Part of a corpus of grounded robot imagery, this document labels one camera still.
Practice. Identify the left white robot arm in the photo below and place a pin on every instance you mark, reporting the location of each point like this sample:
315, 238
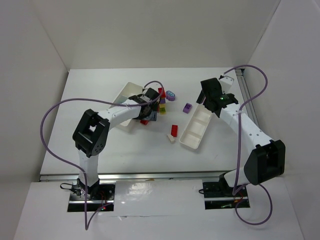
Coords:
90, 135

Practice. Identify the purple sloped lego brick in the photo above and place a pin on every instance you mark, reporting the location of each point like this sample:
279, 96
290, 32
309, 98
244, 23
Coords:
187, 108

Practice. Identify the purple round printed lego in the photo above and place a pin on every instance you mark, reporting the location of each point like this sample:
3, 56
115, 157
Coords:
170, 96

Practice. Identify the aluminium front rail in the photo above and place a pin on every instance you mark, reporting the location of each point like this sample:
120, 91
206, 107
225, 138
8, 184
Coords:
135, 176

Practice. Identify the multicolour lego tower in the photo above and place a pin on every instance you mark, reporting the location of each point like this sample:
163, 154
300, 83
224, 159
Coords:
162, 101

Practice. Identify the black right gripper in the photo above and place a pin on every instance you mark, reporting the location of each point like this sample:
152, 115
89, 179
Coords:
203, 92

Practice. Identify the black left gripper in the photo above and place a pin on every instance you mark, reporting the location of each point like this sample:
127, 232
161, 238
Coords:
146, 113

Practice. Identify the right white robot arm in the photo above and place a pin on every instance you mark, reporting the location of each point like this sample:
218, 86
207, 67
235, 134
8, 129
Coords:
266, 158

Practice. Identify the right white divided container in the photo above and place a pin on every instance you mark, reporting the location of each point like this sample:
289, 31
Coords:
196, 128

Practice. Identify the red 2x4 lego brick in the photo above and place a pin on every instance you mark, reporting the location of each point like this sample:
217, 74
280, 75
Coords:
174, 130

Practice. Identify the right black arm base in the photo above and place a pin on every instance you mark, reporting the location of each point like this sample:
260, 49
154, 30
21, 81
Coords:
217, 199

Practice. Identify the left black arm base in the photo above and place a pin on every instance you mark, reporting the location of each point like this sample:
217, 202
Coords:
104, 196

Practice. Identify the white curved lego brick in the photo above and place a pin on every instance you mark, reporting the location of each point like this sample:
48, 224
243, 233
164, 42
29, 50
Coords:
171, 138

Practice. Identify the red rounded lego brick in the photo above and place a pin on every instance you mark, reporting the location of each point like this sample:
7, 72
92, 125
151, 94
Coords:
144, 122

